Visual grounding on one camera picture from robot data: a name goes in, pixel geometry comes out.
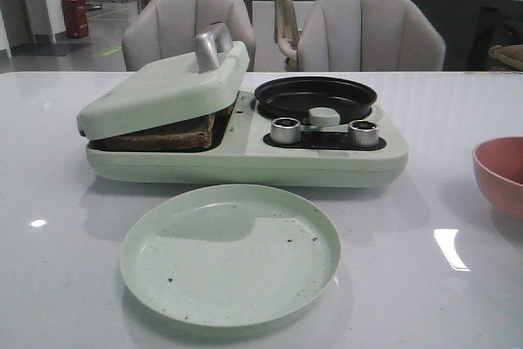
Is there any bread slice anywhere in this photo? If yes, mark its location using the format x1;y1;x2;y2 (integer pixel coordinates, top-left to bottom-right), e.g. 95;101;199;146
94;114;217;152

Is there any green breakfast maker lid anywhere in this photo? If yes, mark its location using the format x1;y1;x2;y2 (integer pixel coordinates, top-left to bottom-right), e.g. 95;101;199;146
77;41;249;141

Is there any pink bowl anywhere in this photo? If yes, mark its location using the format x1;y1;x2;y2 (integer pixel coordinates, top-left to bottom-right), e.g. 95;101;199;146
472;136;522;220

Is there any green breakfast maker base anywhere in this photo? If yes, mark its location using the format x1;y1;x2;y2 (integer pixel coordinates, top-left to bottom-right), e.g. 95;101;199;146
86;91;409;187

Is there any left silver control knob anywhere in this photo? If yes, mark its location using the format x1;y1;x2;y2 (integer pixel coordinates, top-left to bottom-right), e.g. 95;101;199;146
270;117;302;145

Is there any silver control knob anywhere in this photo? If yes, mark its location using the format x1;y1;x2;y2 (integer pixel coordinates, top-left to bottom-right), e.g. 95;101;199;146
270;117;302;145
347;119;379;148

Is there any black round frying pan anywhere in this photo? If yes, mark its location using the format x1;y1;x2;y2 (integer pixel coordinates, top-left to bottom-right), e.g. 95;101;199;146
254;75;378;124

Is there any right silver control knob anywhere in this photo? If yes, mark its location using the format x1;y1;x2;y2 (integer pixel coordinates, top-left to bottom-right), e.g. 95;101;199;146
347;119;379;148

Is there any light green round plate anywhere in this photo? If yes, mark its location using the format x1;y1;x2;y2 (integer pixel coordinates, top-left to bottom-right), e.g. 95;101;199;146
120;184;342;329

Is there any beige office chair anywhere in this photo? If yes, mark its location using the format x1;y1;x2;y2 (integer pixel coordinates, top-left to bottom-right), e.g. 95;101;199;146
273;0;300;72

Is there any right grey upholstered chair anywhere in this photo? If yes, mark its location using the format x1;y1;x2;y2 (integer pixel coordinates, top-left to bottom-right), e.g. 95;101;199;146
297;0;446;72

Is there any grey upholstered chair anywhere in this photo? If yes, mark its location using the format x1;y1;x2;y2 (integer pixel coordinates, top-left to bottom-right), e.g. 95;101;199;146
122;0;256;71
297;0;446;72

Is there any left grey upholstered chair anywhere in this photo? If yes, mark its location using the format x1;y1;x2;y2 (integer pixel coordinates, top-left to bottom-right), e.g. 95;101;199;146
122;0;256;71

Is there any red trash bin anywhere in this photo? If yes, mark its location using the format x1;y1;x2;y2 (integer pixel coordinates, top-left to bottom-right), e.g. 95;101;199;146
60;0;89;38

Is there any beige cushion at right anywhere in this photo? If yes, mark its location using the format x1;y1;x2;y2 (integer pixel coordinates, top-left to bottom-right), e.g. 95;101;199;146
488;44;523;72

